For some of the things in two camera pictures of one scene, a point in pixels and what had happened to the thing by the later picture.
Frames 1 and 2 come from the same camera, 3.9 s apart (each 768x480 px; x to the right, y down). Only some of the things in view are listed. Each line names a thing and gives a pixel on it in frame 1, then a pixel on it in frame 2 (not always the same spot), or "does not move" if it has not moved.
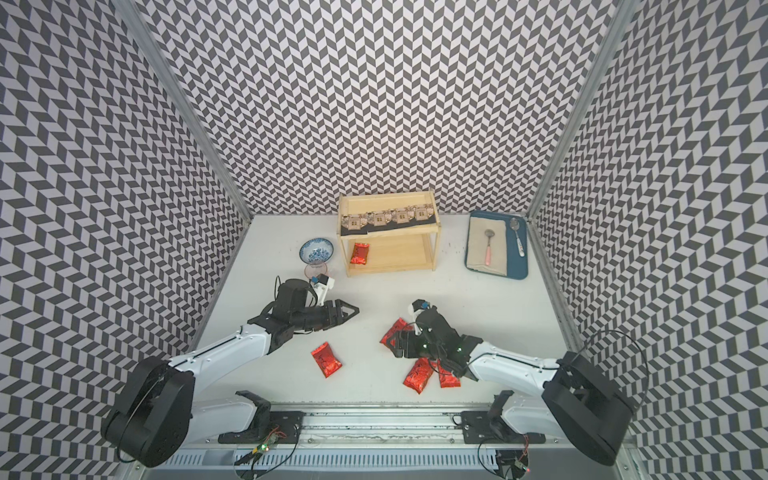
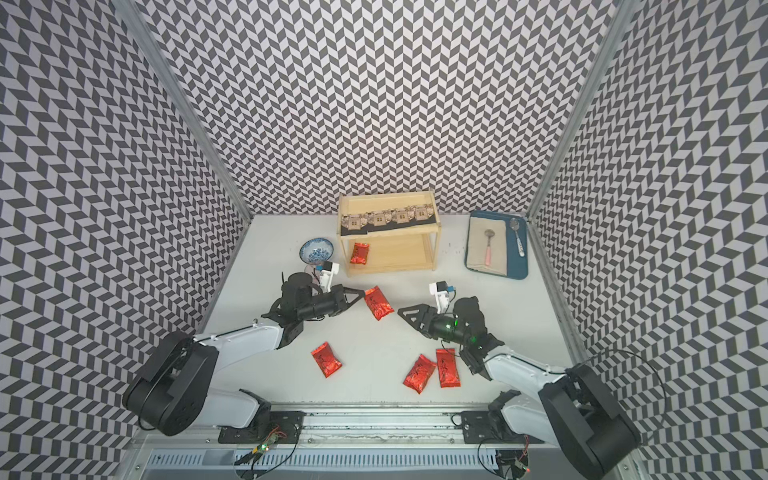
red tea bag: x=360 y=253 does not move
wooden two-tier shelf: x=399 y=250 does not move
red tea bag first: x=326 y=360 does not move
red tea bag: x=389 y=339 to x=377 y=303
